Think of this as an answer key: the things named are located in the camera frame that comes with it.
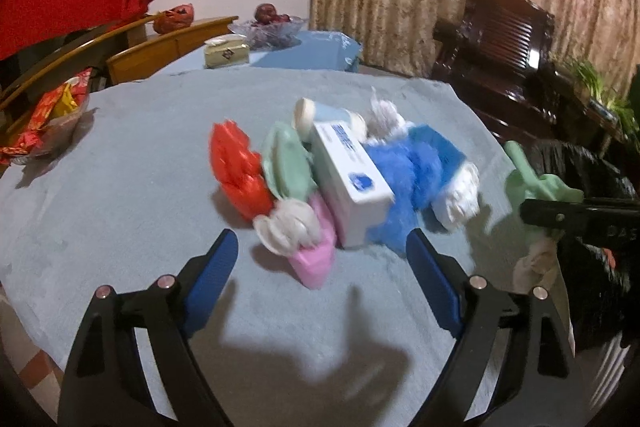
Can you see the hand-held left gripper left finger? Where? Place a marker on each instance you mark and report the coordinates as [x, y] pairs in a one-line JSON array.
[[215, 277]]

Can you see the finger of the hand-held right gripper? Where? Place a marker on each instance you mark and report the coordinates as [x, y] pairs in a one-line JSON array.
[[555, 214]]

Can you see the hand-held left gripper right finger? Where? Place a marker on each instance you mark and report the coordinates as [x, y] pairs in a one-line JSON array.
[[430, 277]]

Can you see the black lined trash bin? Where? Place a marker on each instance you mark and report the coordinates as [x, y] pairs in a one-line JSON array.
[[595, 307]]

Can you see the pink packet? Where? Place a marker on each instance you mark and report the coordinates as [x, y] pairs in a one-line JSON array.
[[315, 259]]

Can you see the blue fluffy cloth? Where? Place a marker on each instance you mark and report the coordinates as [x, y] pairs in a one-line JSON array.
[[415, 172]]

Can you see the red plastic toy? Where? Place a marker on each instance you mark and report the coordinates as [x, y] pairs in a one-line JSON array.
[[237, 172]]

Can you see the white cardboard box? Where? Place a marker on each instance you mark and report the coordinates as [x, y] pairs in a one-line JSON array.
[[350, 187]]

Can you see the white fluffy wad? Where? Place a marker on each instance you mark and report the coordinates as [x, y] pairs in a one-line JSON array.
[[382, 114]]

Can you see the light blue bottle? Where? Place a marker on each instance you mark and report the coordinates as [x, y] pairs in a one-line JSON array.
[[327, 112]]

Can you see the dark wooden side table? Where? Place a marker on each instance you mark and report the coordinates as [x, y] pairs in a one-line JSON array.
[[580, 107]]

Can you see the grey-blue table blanket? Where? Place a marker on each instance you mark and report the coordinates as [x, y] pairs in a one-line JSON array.
[[150, 187]]

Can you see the green potted plant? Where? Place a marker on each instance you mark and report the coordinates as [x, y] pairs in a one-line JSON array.
[[590, 74]]

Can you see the dark wooden armchair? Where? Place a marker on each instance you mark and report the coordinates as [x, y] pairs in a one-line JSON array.
[[495, 52]]

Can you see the clear snack dish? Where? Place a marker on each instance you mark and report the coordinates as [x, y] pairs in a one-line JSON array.
[[55, 132]]

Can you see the tissue box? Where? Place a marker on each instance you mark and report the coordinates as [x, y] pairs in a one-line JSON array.
[[225, 54]]

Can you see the yellow snack packet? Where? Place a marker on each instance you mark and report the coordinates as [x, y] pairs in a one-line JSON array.
[[65, 103]]

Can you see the small red snack packet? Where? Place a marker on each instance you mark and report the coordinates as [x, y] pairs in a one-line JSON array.
[[20, 147]]

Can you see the red patterned snack packet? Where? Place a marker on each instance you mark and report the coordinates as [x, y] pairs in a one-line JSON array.
[[47, 107]]

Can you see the blue tablecloth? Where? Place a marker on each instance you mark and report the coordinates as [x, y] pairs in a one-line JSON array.
[[310, 52]]

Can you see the glass fruit bowl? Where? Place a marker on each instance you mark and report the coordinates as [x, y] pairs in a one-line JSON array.
[[272, 34]]

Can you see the red bag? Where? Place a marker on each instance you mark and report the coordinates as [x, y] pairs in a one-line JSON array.
[[172, 19]]

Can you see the small red apple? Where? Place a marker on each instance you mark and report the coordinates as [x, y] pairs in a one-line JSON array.
[[283, 18]]

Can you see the curved wooden chair back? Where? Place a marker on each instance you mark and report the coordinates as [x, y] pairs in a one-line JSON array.
[[55, 62]]

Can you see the large red apple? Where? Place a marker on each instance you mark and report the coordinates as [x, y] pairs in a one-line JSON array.
[[266, 13]]

